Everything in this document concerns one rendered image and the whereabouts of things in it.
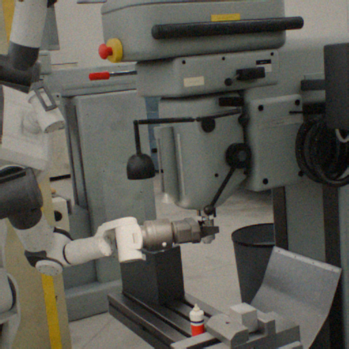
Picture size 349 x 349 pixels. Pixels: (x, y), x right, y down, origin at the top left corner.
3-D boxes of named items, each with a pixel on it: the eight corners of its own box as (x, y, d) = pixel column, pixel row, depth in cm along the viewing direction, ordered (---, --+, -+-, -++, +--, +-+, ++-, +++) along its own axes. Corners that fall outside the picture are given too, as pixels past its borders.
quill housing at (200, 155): (197, 217, 159) (186, 96, 153) (159, 204, 176) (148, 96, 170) (254, 203, 168) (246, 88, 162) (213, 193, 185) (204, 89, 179)
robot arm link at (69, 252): (104, 266, 173) (54, 277, 183) (110, 236, 180) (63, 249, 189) (81, 248, 167) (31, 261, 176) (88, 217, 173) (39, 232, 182)
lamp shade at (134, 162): (122, 180, 150) (119, 155, 149) (135, 174, 156) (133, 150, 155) (147, 180, 147) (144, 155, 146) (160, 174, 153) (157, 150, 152)
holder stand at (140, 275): (159, 305, 206) (153, 250, 202) (122, 291, 222) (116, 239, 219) (185, 295, 213) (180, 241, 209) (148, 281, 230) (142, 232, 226)
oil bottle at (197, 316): (196, 342, 176) (193, 307, 174) (189, 337, 180) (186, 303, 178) (208, 338, 178) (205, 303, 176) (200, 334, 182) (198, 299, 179)
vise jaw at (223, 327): (230, 348, 156) (229, 334, 155) (206, 331, 167) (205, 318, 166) (249, 341, 159) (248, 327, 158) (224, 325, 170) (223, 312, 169)
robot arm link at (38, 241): (27, 275, 180) (3, 234, 162) (38, 238, 188) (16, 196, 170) (64, 277, 178) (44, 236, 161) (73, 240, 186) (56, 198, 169)
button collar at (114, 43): (116, 62, 150) (114, 37, 149) (107, 63, 155) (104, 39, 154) (124, 61, 151) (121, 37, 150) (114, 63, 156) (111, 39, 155)
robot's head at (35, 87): (36, 125, 164) (41, 112, 158) (22, 99, 166) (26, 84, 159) (56, 118, 167) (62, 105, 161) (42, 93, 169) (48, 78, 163)
